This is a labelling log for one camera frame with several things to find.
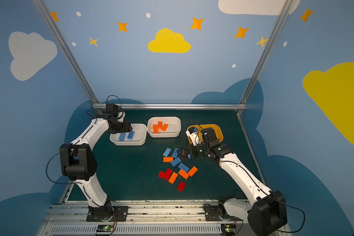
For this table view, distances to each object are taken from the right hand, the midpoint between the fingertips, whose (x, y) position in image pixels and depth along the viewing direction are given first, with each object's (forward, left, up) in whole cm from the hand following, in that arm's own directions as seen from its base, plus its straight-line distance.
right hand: (187, 147), depth 79 cm
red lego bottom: (-15, +2, -17) cm, 23 cm away
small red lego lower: (-10, +14, -16) cm, 24 cm away
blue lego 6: (-3, +2, -18) cm, 18 cm away
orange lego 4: (-8, +1, -19) cm, 20 cm away
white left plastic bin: (+17, +34, -17) cm, 42 cm away
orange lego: (+27, +25, -17) cm, 40 cm away
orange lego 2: (+28, +17, -18) cm, 37 cm away
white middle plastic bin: (+26, +11, -19) cm, 34 cm away
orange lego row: (+1, +12, -17) cm, 21 cm away
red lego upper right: (-6, +2, +5) cm, 9 cm away
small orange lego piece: (+29, +21, -16) cm, 39 cm away
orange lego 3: (-6, -5, -18) cm, 19 cm away
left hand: (+15, +39, -4) cm, 42 cm away
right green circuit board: (-34, -22, -20) cm, 45 cm away
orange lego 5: (-11, +7, -18) cm, 22 cm away
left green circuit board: (-37, +39, -18) cm, 57 cm away
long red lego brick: (-8, +11, -18) cm, 22 cm away
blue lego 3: (+7, +13, -18) cm, 23 cm away
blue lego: (+16, +47, -16) cm, 52 cm away
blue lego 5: (0, +7, -18) cm, 19 cm away
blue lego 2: (+18, +40, -16) cm, 47 cm away
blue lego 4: (+5, +7, -17) cm, 20 cm away
